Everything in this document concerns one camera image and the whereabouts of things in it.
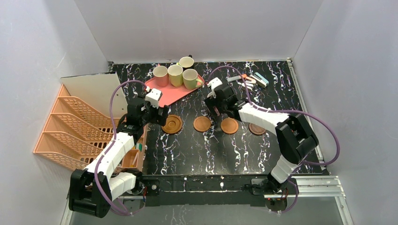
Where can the pink mug near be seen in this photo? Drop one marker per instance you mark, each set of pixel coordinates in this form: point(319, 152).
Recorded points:
point(161, 76)

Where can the orange file rack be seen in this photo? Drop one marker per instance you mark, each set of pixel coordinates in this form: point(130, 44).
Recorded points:
point(74, 133)

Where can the white board sheet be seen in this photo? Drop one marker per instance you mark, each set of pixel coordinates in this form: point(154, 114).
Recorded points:
point(94, 89)

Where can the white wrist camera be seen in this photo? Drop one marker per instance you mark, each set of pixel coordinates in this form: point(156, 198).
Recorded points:
point(153, 97)
point(214, 83)

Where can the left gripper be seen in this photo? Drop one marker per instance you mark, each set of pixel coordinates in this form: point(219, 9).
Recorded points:
point(158, 114)

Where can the brown grooved wooden coaster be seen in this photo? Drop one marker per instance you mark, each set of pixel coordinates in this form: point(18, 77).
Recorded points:
point(173, 124)

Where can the light wooden coaster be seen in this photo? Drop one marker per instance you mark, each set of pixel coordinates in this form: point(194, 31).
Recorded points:
point(229, 126)

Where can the orange desk organiser box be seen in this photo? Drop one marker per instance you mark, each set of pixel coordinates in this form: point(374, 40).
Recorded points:
point(134, 159)

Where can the dark brown wooden coaster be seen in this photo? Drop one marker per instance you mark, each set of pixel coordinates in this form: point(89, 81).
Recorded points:
point(256, 130)

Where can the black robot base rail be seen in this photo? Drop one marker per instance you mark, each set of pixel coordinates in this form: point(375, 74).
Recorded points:
point(249, 189)

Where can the yellow-green mug centre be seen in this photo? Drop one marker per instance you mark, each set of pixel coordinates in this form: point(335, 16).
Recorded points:
point(175, 73)

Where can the plain brown coaster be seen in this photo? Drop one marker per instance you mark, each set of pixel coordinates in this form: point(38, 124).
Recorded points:
point(202, 124)

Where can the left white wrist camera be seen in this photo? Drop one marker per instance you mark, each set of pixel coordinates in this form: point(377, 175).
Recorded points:
point(153, 97)

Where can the pink serving tray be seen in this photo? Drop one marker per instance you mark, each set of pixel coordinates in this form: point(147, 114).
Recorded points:
point(170, 94)

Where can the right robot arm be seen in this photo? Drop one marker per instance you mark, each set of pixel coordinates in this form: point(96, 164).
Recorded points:
point(295, 137)

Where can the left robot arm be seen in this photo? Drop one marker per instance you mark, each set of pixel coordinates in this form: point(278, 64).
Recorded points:
point(108, 158)

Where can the orange white marker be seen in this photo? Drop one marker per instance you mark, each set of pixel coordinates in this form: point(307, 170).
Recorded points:
point(235, 78)

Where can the green mug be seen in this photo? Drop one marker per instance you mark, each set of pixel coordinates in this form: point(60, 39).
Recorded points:
point(191, 79)

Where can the black mug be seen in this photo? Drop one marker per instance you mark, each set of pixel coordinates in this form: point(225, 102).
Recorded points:
point(187, 62)

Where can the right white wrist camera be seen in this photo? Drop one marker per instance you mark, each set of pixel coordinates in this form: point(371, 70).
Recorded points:
point(214, 83)

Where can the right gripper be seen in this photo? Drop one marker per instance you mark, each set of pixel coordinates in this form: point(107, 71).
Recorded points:
point(213, 105)

